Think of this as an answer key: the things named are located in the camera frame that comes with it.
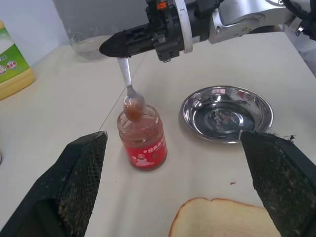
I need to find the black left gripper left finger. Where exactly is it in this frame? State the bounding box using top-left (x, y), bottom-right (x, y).
top-left (0, 130), bottom-right (109, 237)

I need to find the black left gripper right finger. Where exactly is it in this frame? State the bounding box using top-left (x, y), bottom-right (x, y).
top-left (239, 130), bottom-right (316, 237)

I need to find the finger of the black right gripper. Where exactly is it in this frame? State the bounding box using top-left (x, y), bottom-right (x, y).
top-left (99, 24), bottom-right (154, 59)

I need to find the metal spoon with jam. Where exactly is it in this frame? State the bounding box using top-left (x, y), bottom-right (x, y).
top-left (117, 56), bottom-right (146, 122)

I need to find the white bread slice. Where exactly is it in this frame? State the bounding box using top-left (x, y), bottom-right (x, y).
top-left (168, 197), bottom-right (282, 237)

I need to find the glass jam jar red label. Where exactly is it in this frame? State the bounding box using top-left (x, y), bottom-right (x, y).
top-left (117, 104), bottom-right (169, 172)

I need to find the large translucent plastic container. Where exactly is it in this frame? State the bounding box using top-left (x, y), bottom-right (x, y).
top-left (52, 0), bottom-right (149, 60)

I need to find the round stainless steel dish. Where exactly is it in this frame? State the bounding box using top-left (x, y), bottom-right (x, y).
top-left (180, 85), bottom-right (275, 145)

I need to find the yellow bottle green label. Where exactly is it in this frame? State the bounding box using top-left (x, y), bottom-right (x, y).
top-left (0, 20), bottom-right (36, 101)

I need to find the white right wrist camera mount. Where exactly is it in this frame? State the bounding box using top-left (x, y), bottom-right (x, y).
top-left (172, 0), bottom-right (194, 54)

